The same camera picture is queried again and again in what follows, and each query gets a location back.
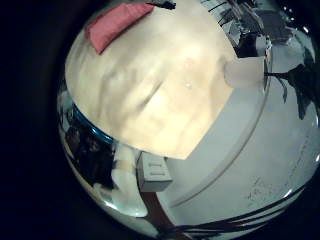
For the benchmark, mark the pink folded clothing piece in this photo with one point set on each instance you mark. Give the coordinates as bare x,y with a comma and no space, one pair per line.
113,23

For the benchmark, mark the cream table cloth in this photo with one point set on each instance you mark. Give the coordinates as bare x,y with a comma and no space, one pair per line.
150,83

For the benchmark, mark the white plastic box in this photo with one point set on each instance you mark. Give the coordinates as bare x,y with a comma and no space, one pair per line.
154,171

